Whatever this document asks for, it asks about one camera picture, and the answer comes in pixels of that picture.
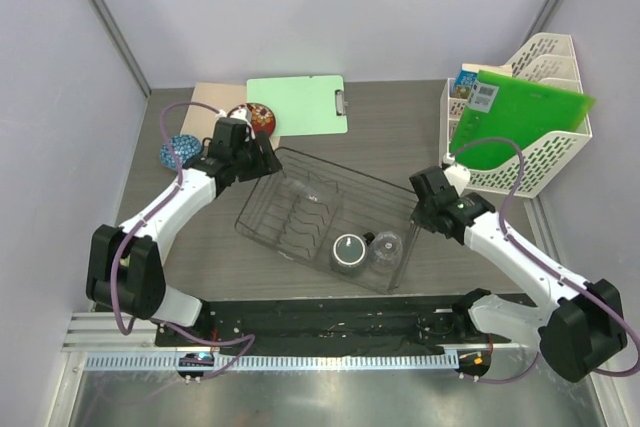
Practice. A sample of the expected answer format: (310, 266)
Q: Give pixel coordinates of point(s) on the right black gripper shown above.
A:
(419, 218)

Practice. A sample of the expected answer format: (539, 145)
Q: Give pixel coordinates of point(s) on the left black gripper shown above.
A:
(267, 163)

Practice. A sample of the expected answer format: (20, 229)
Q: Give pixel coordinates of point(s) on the red floral plate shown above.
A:
(263, 118)

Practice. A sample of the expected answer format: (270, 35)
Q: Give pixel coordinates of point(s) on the blue patterned bowl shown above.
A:
(185, 146)

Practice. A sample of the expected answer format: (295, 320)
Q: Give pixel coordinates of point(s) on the clear glass tumbler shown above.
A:
(385, 252)

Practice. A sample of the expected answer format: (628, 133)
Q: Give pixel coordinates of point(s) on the black wire dish rack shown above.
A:
(303, 231)

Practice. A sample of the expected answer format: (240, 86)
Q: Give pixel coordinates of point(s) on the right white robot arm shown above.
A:
(575, 325)

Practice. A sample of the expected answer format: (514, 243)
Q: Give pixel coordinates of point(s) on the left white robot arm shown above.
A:
(125, 269)

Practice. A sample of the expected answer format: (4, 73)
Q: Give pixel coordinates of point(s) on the beige folder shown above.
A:
(200, 122)

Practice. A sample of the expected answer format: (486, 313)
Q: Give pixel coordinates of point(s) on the green clipboard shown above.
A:
(303, 105)

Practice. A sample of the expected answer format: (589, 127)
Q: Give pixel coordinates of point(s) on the grey ceramic mug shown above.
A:
(349, 254)

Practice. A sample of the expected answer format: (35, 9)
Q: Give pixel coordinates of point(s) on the green plastic folder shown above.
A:
(501, 107)

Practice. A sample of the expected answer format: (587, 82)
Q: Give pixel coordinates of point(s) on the blue booklet in organizer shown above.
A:
(463, 83)

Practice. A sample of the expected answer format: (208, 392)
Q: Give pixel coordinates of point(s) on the white file organizer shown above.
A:
(546, 58)

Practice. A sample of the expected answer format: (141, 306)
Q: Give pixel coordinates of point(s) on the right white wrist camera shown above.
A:
(458, 176)

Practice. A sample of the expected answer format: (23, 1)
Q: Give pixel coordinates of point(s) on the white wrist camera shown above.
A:
(458, 176)
(242, 114)

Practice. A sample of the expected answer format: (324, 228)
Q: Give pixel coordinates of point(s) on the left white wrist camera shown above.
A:
(242, 114)

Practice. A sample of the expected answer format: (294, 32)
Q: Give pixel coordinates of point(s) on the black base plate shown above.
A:
(338, 327)

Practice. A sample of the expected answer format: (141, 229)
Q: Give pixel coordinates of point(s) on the white slotted cable duct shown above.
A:
(200, 361)

